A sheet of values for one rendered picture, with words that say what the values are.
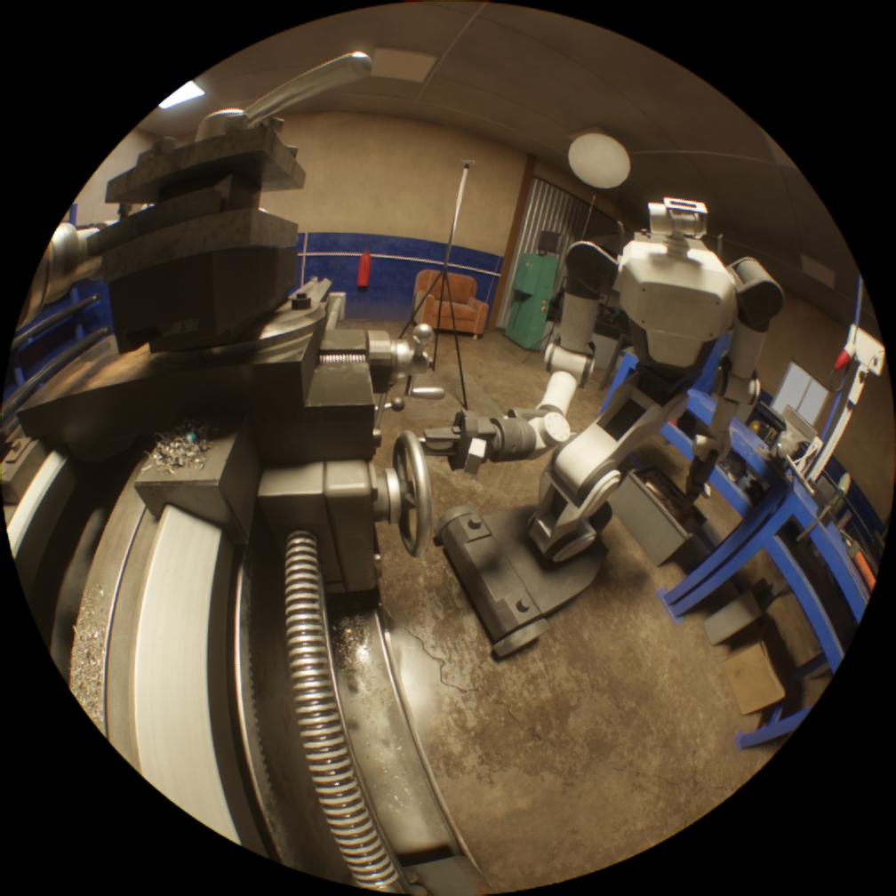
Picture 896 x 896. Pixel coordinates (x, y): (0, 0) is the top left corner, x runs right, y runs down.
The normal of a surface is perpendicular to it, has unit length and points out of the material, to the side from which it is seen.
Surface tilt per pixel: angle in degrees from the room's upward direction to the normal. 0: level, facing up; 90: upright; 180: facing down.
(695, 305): 118
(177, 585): 36
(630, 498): 90
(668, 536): 90
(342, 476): 0
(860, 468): 90
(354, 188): 90
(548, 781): 0
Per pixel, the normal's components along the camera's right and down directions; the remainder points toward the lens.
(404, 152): 0.30, 0.62
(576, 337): -0.51, 0.59
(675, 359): -0.50, 0.78
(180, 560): 0.69, -0.66
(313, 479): 0.18, -0.78
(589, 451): -0.46, -0.51
